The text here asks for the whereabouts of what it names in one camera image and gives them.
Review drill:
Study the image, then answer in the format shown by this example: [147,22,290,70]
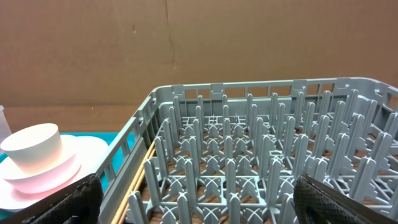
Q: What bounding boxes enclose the cardboard backdrop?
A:
[1,0,397,106]

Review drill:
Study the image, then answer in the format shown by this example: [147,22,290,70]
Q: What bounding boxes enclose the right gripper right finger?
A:
[293,175,397,224]

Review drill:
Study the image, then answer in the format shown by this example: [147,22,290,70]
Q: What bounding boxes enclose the grey dishwasher rack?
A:
[98,78,397,223]

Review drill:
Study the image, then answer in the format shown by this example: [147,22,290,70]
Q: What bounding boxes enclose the wooden chopsticks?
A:
[111,142,155,224]

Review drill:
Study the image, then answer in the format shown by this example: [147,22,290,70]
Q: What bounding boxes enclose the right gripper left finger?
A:
[1,173,104,224]

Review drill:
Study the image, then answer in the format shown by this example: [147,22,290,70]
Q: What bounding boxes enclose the large pink plate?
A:
[1,135,108,212]

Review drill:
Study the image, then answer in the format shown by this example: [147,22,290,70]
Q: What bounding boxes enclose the teal plastic tray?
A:
[1,133,135,219]

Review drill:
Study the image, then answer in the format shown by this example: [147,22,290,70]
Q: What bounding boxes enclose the cream paper cup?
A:
[1,123,63,175]

